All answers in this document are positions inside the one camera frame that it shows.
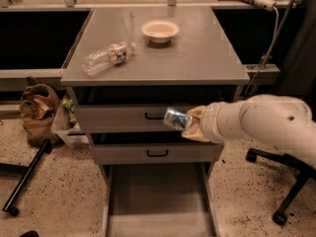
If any black office chair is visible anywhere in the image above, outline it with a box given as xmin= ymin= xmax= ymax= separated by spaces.
xmin=245 ymin=147 xmax=316 ymax=226

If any white paper bowl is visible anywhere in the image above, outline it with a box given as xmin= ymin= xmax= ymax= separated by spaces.
xmin=141 ymin=20 xmax=180 ymax=43

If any clear plastic bin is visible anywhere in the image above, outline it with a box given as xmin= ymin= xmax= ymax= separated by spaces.
xmin=51 ymin=95 xmax=89 ymax=148

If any grey drawer cabinet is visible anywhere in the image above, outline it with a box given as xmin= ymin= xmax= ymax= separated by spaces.
xmin=60 ymin=5 xmax=251 ymax=237

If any crushed redbull can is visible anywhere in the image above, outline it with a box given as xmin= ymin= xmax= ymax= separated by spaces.
xmin=163 ymin=108 xmax=192 ymax=130

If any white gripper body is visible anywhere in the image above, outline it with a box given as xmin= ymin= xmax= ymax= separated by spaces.
xmin=199 ymin=103 xmax=225 ymax=143

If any bottom open grey drawer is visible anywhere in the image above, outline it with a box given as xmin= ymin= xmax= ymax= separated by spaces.
xmin=102 ymin=163 xmax=220 ymax=237

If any clear plastic water bottle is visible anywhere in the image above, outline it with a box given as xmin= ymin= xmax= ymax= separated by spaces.
xmin=81 ymin=41 xmax=136 ymax=76

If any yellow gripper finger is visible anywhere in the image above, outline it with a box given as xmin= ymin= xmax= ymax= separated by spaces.
xmin=182 ymin=126 xmax=208 ymax=142
xmin=187 ymin=106 xmax=206 ymax=122

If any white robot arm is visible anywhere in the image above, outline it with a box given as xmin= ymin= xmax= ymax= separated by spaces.
xmin=182 ymin=95 xmax=316 ymax=167

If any grey hanging cable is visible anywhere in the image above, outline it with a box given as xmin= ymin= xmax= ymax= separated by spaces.
xmin=245 ymin=6 xmax=280 ymax=97

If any top grey drawer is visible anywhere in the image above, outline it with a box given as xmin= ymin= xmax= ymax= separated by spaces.
xmin=73 ymin=85 xmax=236 ymax=133

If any black stand leg with caster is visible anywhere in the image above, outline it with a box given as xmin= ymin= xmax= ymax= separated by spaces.
xmin=0 ymin=140 xmax=52 ymax=216

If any middle grey drawer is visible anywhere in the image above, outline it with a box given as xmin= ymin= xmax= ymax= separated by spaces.
xmin=91 ymin=131 xmax=223 ymax=165

